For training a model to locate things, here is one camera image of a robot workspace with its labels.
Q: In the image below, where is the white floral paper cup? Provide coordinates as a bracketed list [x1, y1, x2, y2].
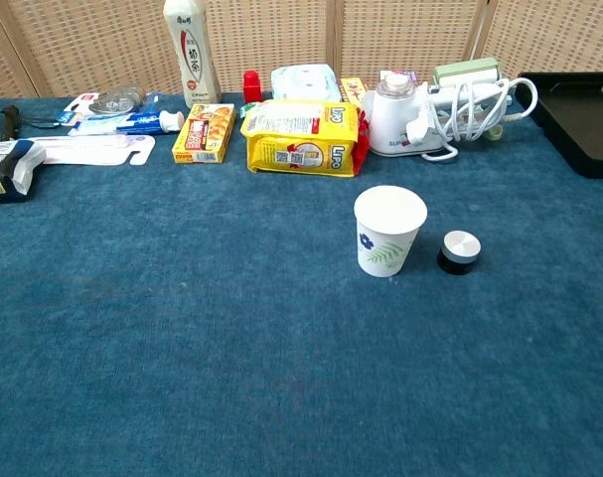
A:
[353, 185, 428, 278]

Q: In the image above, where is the black jar silver lid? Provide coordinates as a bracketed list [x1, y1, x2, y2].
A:
[436, 230, 482, 276]

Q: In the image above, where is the black tray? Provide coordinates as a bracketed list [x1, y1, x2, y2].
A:
[515, 71, 603, 180]

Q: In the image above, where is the purple packet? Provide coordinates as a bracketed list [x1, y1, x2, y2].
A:
[379, 69, 419, 85]

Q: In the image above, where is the wicker folding screen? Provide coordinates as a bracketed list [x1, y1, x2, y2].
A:
[0, 0, 603, 99]

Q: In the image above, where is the small yellow red box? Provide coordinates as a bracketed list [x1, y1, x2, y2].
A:
[339, 77, 371, 106]

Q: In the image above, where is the light blue wet wipes pack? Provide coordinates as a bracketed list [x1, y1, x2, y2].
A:
[270, 63, 343, 103]

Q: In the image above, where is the yellow Lipo snack bag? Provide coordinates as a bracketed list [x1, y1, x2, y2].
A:
[239, 97, 371, 179]

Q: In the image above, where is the small red plastic object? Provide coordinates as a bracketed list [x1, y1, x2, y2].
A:
[242, 70, 264, 104]

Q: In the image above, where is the yellow snack box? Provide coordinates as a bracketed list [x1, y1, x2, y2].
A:
[171, 102, 237, 165]

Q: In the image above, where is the cream milk tea bottle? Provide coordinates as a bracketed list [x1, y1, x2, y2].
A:
[162, 0, 223, 109]

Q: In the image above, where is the blue table cloth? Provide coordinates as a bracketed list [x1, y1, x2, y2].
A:
[0, 91, 603, 477]

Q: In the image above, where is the blue white toothpaste tube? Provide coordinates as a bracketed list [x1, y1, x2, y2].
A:
[68, 109, 186, 137]

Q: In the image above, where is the clear blister pack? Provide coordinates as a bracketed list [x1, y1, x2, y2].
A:
[57, 85, 147, 125]

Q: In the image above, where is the white pink toothbrush package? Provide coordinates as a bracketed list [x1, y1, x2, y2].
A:
[26, 133, 157, 167]

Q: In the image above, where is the dark snack bag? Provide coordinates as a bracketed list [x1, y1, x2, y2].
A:
[0, 139, 48, 205]

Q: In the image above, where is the white power cable with plug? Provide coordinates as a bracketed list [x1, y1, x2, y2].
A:
[404, 77, 539, 163]

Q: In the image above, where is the dark brown tool with strap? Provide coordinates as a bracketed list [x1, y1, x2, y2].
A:
[0, 104, 62, 143]

